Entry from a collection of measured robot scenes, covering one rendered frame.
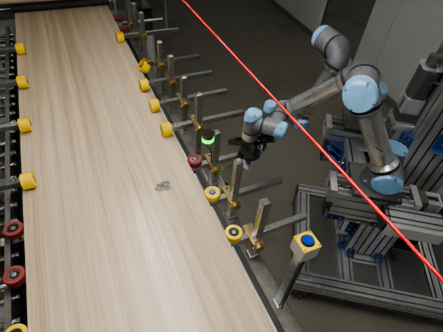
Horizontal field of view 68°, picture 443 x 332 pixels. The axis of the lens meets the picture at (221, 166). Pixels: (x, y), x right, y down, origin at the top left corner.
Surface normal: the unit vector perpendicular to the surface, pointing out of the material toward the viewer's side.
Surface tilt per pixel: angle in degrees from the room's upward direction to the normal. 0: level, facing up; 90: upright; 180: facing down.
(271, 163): 0
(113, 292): 0
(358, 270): 0
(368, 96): 85
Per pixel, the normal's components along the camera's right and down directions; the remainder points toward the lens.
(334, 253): 0.07, -0.70
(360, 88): -0.43, 0.54
